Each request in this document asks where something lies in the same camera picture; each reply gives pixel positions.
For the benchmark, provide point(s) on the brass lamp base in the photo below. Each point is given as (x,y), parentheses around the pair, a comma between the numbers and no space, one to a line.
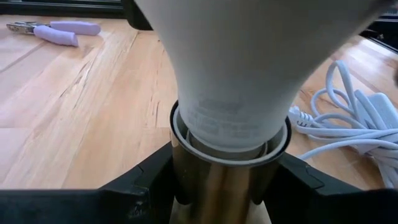
(224,186)

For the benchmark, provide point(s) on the white lightbulb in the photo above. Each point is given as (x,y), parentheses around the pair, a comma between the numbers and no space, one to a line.
(248,62)

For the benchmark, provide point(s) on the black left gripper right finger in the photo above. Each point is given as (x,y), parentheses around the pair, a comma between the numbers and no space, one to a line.
(326,205)

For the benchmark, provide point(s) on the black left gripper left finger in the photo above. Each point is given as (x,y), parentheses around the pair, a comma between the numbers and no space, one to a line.
(77,205)

